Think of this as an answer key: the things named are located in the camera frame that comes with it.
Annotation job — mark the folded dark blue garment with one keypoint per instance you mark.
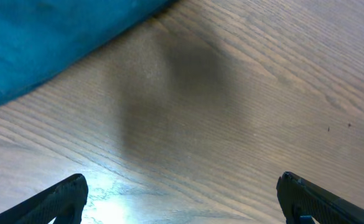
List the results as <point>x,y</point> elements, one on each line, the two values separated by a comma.
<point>41,38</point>

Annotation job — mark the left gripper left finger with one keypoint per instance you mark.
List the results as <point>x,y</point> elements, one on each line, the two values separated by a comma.
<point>62,203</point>

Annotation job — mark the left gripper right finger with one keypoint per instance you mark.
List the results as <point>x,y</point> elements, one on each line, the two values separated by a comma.
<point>303,202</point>

